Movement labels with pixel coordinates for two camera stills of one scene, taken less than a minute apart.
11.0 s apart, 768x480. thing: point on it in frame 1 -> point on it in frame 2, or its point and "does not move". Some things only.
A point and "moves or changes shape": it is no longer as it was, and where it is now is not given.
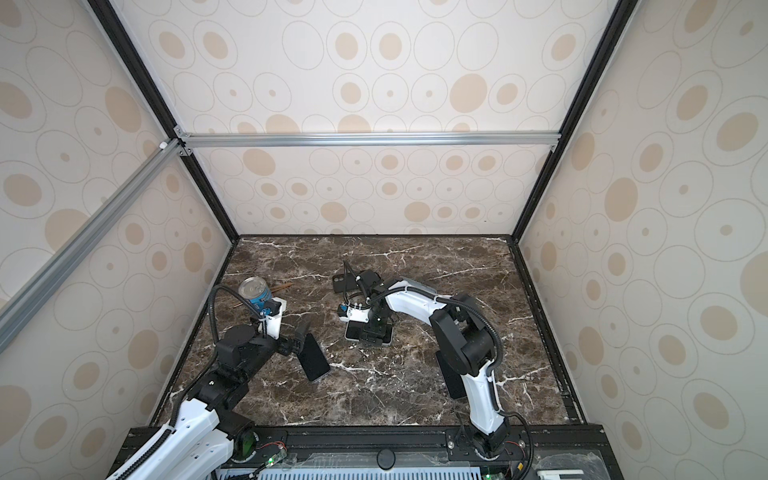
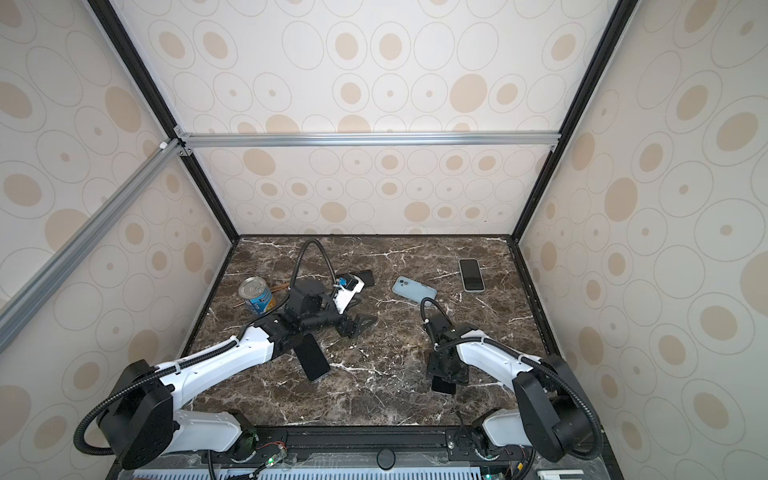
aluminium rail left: [26, 301] does not move
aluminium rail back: [374, 140] does not move
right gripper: [371, 342] -> [460, 377]
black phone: [312, 358] does not move
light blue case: [357, 330] -> [471, 274]
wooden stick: [273, 289] does not move
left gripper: [286, 347] -> [354, 330]
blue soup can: [257, 292] does not move
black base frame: [546, 452] does not move
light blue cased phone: [354, 329] moves or changes shape
